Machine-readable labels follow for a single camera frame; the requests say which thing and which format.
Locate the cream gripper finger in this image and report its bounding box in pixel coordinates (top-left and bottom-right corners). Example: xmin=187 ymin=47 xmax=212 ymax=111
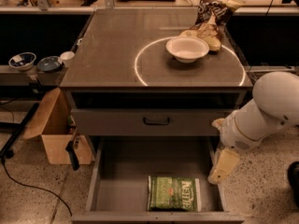
xmin=207 ymin=147 xmax=240 ymax=185
xmin=212 ymin=118 xmax=225 ymax=131

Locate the green jalapeno chip bag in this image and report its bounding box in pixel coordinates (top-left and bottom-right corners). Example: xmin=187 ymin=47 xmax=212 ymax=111
xmin=148 ymin=175 xmax=202 ymax=212

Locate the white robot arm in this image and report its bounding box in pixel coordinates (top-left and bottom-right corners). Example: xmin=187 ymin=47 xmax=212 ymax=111
xmin=208 ymin=72 xmax=299 ymax=185

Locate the open grey middle drawer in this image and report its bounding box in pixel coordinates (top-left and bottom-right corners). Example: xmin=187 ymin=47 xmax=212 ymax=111
xmin=72 ymin=137 xmax=244 ymax=224

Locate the grey drawer cabinet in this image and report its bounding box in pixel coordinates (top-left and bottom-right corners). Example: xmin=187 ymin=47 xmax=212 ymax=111
xmin=59 ymin=7 xmax=254 ymax=147

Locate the brown chip bag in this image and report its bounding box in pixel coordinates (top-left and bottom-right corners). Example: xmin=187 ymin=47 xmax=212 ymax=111
xmin=180 ymin=0 xmax=244 ymax=51

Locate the closed grey top drawer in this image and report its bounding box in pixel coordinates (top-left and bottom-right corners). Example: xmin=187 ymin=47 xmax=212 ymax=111
xmin=71 ymin=108 xmax=232 ymax=136

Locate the black round object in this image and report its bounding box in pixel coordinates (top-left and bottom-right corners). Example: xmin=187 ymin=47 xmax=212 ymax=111
xmin=287 ymin=161 xmax=299 ymax=207

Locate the small white cup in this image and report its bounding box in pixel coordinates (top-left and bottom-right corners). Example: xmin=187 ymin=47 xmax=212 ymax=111
xmin=60 ymin=51 xmax=75 ymax=67

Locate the cardboard box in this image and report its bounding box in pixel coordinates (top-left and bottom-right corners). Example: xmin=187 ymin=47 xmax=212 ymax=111
xmin=22 ymin=87 xmax=93 ymax=166

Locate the dark blue bowl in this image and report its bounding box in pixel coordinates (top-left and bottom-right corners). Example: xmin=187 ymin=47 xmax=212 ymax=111
xmin=37 ymin=56 xmax=62 ymax=72

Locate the grey side shelf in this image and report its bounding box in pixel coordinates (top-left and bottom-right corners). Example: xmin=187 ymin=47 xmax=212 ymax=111
xmin=0 ymin=65 xmax=66 ymax=86

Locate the black drawer handle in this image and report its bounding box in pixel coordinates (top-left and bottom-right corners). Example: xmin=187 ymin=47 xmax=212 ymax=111
xmin=143 ymin=117 xmax=171 ymax=126

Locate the black floor cable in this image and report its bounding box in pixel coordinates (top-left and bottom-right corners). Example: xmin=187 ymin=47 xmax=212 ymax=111
xmin=0 ymin=156 xmax=73 ymax=217

